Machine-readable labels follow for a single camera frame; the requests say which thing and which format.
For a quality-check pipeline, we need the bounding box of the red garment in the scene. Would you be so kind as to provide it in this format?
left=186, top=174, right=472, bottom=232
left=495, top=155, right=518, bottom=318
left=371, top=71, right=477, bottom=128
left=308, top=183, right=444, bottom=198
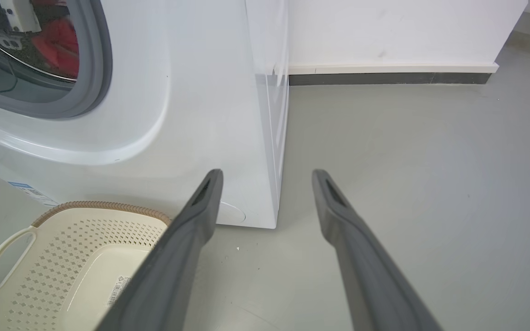
left=31, top=17, right=80, bottom=80

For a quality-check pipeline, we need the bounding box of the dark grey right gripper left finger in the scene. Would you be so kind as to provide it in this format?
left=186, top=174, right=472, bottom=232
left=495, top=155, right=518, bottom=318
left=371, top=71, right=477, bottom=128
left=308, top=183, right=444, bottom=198
left=95, top=169, right=224, bottom=331

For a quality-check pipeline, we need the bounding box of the grey rubber door gasket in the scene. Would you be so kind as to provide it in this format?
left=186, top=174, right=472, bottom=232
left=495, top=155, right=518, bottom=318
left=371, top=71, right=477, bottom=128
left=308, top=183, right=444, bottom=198
left=0, top=0, right=113, bottom=120

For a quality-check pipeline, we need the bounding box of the dark grey skirting board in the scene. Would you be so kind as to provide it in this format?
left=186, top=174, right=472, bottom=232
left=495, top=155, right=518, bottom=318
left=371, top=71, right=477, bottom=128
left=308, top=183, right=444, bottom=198
left=289, top=73, right=492, bottom=86

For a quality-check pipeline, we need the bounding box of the white front-loading washing machine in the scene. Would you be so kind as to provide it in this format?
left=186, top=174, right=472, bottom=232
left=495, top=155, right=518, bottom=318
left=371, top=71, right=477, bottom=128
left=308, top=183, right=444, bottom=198
left=0, top=0, right=290, bottom=229

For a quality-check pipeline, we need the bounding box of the cream perforated laundry basket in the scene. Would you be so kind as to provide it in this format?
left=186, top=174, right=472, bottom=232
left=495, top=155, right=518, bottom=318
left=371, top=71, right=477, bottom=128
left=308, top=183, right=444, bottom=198
left=0, top=201, right=173, bottom=331

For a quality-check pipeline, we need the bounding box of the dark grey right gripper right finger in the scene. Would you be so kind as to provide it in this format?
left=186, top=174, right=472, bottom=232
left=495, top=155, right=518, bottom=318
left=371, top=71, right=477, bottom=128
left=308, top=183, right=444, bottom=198
left=311, top=169, right=444, bottom=331

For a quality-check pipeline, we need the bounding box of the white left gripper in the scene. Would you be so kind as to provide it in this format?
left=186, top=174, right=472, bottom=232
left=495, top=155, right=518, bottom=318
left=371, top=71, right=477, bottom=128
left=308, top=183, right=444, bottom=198
left=0, top=0, right=42, bottom=50

